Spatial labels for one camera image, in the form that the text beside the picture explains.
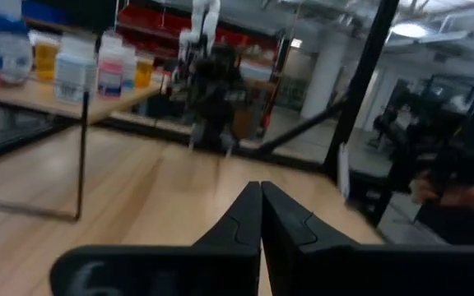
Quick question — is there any large white melatonin bottle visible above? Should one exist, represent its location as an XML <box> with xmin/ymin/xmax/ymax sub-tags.
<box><xmin>53</xmin><ymin>35</ymin><xmax>98</xmax><ymax>104</ymax></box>

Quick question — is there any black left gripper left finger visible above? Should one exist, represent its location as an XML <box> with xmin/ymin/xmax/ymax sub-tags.
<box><xmin>49</xmin><ymin>181</ymin><xmax>263</xmax><ymax>296</ymax></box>

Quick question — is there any person's hand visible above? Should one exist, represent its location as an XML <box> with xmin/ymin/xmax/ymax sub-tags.
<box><xmin>409</xmin><ymin>171</ymin><xmax>464</xmax><ymax>206</ymax></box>

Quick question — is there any wooden shelf black metal frame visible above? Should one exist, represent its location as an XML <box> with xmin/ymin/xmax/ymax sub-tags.
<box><xmin>0</xmin><ymin>76</ymin><xmax>168</xmax><ymax>223</ymax></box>

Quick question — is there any white round pillar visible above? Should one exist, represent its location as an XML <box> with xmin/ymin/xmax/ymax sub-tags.
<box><xmin>300</xmin><ymin>28</ymin><xmax>347</xmax><ymax>121</ymax></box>

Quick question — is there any oval ceiling light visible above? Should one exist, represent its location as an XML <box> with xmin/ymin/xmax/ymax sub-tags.
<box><xmin>388</xmin><ymin>22</ymin><xmax>430</xmax><ymax>39</ymax></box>

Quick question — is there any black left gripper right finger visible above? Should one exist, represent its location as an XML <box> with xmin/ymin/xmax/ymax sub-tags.
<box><xmin>261</xmin><ymin>181</ymin><xmax>474</xmax><ymax>296</ymax></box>

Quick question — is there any black diagonal frame brace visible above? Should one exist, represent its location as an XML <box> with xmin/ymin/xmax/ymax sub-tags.
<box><xmin>257</xmin><ymin>98</ymin><xmax>345</xmax><ymax>155</ymax></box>

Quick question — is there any silver aluminium bracket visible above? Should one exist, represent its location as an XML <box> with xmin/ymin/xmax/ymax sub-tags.
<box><xmin>337</xmin><ymin>142</ymin><xmax>351</xmax><ymax>199</ymax></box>

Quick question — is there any clear bottle blue cap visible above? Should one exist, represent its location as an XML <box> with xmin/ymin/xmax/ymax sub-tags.
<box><xmin>0</xmin><ymin>7</ymin><xmax>34</xmax><ymax>87</ymax></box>

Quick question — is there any small white bottle blue label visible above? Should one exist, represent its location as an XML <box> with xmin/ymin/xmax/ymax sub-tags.
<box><xmin>121</xmin><ymin>44</ymin><xmax>137</xmax><ymax>92</ymax></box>

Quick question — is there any red storage rack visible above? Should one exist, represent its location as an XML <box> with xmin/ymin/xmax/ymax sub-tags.
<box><xmin>117</xmin><ymin>3</ymin><xmax>279</xmax><ymax>54</ymax></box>

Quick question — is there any black frame post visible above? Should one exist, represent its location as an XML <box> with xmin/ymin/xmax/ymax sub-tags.
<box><xmin>322</xmin><ymin>0</ymin><xmax>401</xmax><ymax>178</ymax></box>

